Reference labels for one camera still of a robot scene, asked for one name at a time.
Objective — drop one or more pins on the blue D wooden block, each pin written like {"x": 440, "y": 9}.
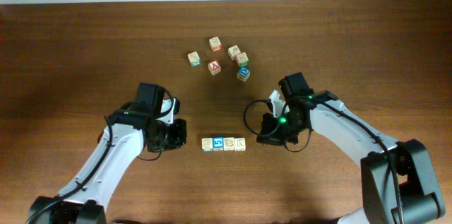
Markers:
{"x": 243, "y": 73}

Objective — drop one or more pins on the wooden K red block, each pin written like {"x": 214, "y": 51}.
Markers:
{"x": 233, "y": 52}

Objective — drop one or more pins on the blue H wooden block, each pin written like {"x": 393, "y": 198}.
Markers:
{"x": 207, "y": 144}

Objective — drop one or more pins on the green B wooden block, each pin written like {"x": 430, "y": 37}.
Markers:
{"x": 242, "y": 59}

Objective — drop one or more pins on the blue 5 wooden block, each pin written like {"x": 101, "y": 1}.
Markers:
{"x": 218, "y": 143}

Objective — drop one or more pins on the wooden K cow block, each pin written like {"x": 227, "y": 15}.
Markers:
{"x": 239, "y": 144}

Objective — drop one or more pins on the red E wooden block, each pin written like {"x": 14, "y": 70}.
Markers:
{"x": 215, "y": 44}

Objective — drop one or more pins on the blue I wooden block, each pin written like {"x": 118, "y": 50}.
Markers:
{"x": 228, "y": 144}

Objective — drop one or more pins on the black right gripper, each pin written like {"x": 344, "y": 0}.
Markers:
{"x": 268, "y": 133}

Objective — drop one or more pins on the green V wooden block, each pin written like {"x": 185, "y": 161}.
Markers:
{"x": 194, "y": 58}

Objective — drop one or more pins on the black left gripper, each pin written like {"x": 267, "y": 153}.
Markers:
{"x": 178, "y": 138}

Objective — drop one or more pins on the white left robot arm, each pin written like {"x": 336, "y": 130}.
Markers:
{"x": 136, "y": 126}

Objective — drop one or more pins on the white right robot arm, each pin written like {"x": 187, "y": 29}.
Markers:
{"x": 399, "y": 184}

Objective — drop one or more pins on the red A wooden block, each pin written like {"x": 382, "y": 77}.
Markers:
{"x": 214, "y": 67}

